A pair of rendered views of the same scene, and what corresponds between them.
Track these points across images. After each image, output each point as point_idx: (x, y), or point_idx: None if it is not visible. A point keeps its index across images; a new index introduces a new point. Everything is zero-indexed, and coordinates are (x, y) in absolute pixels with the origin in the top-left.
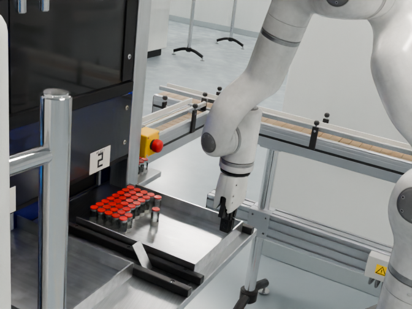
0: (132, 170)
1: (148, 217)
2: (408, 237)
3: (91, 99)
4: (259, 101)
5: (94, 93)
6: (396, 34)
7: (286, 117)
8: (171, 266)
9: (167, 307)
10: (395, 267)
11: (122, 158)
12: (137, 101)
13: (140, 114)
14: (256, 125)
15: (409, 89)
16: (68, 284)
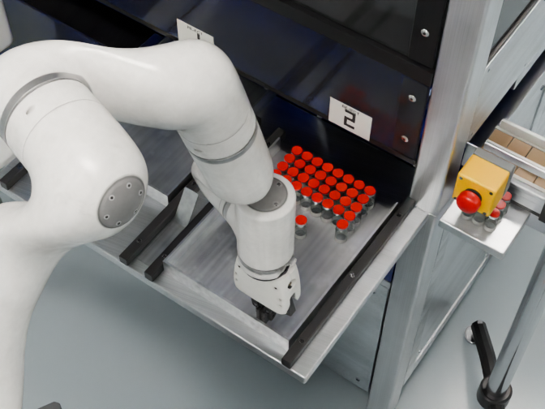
0: (423, 190)
1: (319, 228)
2: None
3: (334, 34)
4: (199, 180)
5: (341, 31)
6: (10, 206)
7: None
8: (172, 241)
9: (104, 240)
10: None
11: (401, 157)
12: (440, 109)
13: (446, 131)
14: (241, 222)
15: None
16: (151, 150)
